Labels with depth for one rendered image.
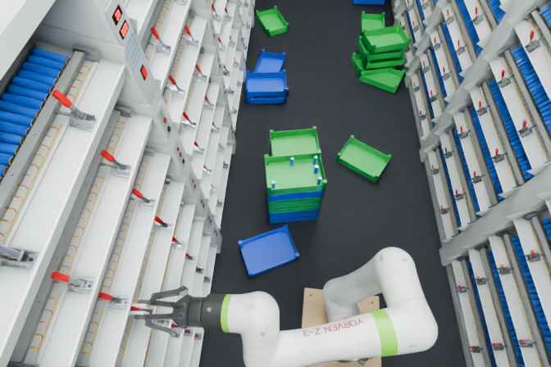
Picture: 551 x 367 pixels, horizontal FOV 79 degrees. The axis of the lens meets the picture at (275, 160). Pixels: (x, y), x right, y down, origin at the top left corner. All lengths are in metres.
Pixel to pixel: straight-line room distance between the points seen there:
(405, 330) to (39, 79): 1.04
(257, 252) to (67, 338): 1.39
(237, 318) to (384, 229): 1.43
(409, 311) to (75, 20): 1.06
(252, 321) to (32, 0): 0.77
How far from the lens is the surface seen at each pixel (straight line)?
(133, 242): 1.02
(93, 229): 0.85
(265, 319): 0.91
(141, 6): 1.02
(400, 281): 1.08
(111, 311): 0.99
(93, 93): 0.81
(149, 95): 0.97
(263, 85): 2.65
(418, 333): 1.07
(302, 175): 1.80
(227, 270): 2.05
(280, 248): 2.05
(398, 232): 2.21
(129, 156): 0.92
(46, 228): 0.67
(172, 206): 1.25
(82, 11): 0.81
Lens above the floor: 1.96
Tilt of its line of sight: 58 degrees down
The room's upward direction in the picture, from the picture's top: 1 degrees counter-clockwise
